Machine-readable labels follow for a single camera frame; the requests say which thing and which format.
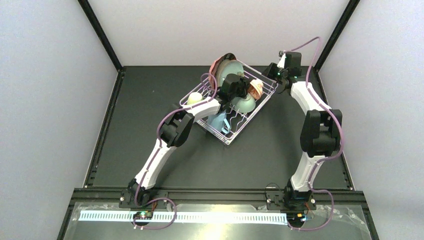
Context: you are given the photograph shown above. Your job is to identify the dark striped plate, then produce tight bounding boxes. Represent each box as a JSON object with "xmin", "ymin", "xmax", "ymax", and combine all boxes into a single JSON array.
[{"xmin": 218, "ymin": 53, "xmax": 236, "ymax": 87}]

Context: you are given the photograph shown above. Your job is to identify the black right frame post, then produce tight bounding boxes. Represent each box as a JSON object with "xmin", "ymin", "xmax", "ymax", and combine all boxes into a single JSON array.
[{"xmin": 314, "ymin": 0, "xmax": 360, "ymax": 72}]

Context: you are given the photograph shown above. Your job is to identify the black frame post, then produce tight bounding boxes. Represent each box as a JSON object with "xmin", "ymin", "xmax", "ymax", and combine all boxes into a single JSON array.
[
  {"xmin": 77, "ymin": 0, "xmax": 123, "ymax": 72},
  {"xmin": 314, "ymin": 0, "xmax": 360, "ymax": 72}
]

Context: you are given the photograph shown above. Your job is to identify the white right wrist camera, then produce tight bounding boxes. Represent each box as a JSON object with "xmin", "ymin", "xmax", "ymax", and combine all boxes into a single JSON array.
[{"xmin": 277, "ymin": 51, "xmax": 287, "ymax": 69}]

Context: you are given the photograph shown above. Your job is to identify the green flower plate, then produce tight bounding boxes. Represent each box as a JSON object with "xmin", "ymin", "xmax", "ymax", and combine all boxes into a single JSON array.
[{"xmin": 215, "ymin": 59, "xmax": 245, "ymax": 87}]

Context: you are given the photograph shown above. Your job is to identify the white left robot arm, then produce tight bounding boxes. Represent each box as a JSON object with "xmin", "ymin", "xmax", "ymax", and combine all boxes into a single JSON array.
[{"xmin": 128, "ymin": 73, "xmax": 252, "ymax": 206}]

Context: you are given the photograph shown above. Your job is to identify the green celadon bowl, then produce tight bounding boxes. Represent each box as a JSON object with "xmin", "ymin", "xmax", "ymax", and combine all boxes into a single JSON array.
[{"xmin": 232, "ymin": 94, "xmax": 256, "ymax": 114}]

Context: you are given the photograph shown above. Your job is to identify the white LED light strip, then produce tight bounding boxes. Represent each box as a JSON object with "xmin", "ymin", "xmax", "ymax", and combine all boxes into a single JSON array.
[{"xmin": 77, "ymin": 210, "xmax": 288, "ymax": 225}]

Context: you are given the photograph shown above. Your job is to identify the black left frame post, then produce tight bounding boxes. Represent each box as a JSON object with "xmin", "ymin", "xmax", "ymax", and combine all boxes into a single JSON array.
[{"xmin": 77, "ymin": 0, "xmax": 123, "ymax": 72}]

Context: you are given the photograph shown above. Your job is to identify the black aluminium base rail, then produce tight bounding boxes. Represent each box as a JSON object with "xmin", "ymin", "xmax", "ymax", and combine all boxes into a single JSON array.
[{"xmin": 57, "ymin": 186, "xmax": 379, "ymax": 240}]

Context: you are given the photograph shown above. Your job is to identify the cream mug green handle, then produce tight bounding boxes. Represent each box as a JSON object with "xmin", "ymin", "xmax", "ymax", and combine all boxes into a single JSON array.
[{"xmin": 186, "ymin": 92, "xmax": 203, "ymax": 105}]

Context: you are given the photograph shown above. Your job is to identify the white wire dish rack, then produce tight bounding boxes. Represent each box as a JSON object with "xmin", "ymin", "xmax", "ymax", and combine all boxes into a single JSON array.
[{"xmin": 196, "ymin": 63, "xmax": 278, "ymax": 145}]

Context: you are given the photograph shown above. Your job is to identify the orange floral bowl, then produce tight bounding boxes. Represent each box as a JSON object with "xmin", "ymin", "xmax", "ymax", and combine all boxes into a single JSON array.
[{"xmin": 247, "ymin": 79, "xmax": 264, "ymax": 100}]

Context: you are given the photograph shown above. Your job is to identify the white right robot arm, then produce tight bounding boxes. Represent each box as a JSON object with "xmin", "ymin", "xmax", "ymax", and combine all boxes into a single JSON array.
[{"xmin": 262, "ymin": 51, "xmax": 343, "ymax": 203}]

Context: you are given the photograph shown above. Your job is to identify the white mug blue handle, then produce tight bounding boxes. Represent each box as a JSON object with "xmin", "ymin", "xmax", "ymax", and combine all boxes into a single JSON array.
[{"xmin": 207, "ymin": 111, "xmax": 231, "ymax": 134}]

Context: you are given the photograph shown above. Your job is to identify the pink polka dot plate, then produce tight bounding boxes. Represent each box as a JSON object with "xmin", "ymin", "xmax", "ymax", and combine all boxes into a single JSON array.
[{"xmin": 208, "ymin": 56, "xmax": 224, "ymax": 90}]

